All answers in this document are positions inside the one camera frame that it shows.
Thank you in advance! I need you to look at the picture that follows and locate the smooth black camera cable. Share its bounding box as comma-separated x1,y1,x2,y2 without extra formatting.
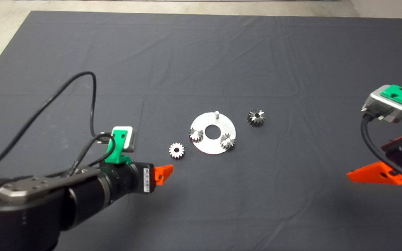
0,71,113,170
360,115,402,185

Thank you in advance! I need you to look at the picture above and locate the large steel gear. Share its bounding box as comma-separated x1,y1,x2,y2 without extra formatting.
247,109,266,127

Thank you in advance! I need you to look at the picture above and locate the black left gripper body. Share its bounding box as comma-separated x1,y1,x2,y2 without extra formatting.
102,163,157,202

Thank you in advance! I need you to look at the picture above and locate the dark grey table cloth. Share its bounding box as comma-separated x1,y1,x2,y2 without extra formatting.
0,10,402,251

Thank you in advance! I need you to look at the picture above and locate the small steel gear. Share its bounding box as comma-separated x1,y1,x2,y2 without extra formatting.
188,128,203,143
220,134,236,151

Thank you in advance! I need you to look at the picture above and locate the green left camera mount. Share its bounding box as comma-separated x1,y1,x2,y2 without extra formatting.
104,130,132,165

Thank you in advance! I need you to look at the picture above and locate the smooth black right camera cable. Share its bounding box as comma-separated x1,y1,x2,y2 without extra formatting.
360,115,402,185

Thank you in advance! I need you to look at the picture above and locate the white gear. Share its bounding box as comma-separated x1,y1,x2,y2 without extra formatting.
169,143,185,159

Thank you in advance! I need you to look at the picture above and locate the round metal plate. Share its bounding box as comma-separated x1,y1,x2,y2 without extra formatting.
190,111,237,155

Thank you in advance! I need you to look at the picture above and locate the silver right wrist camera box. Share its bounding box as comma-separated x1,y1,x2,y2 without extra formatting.
361,85,402,123

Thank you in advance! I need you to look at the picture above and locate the smooth black left camera cable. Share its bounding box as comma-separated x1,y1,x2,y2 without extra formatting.
0,71,113,170

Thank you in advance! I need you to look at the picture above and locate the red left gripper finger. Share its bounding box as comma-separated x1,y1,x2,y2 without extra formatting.
153,165,174,185

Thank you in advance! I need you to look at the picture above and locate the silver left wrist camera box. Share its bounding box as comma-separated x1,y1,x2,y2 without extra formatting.
112,126,137,153

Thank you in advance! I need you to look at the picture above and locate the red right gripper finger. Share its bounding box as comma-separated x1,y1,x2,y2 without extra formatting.
382,138,402,150
347,161,402,185

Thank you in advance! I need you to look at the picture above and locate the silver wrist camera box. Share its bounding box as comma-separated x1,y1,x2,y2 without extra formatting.
112,126,137,153
361,85,402,123

